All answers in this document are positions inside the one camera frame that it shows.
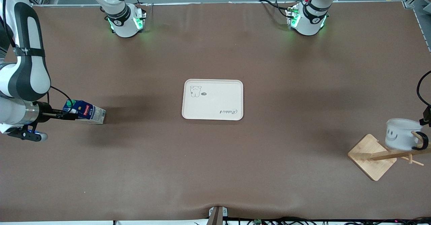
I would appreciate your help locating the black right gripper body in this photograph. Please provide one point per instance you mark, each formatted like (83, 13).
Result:
(44, 111)

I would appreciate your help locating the blue milk carton green cap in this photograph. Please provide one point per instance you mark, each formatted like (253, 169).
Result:
(91, 114)

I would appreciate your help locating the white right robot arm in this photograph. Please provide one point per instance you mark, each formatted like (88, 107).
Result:
(30, 66)

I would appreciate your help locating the wooden cup rack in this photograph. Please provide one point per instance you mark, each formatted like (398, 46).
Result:
(373, 166)

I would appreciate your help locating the brown table mat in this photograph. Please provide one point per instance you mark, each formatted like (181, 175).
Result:
(134, 167)

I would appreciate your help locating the cream plastic tray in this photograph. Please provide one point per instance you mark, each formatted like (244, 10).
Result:
(219, 97)

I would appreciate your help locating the small green connector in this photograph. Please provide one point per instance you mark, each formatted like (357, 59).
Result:
(258, 222)

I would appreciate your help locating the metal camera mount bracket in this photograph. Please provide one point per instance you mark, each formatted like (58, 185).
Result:
(215, 216)

